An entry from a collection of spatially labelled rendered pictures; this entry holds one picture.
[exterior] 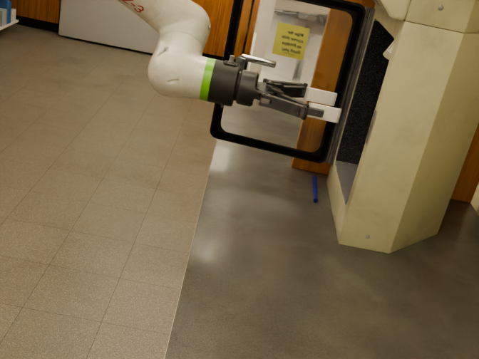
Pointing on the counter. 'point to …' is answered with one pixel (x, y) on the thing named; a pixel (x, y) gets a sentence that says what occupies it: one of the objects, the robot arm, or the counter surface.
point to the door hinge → (351, 83)
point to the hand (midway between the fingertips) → (329, 105)
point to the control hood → (395, 8)
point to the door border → (335, 87)
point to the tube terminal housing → (415, 129)
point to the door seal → (336, 92)
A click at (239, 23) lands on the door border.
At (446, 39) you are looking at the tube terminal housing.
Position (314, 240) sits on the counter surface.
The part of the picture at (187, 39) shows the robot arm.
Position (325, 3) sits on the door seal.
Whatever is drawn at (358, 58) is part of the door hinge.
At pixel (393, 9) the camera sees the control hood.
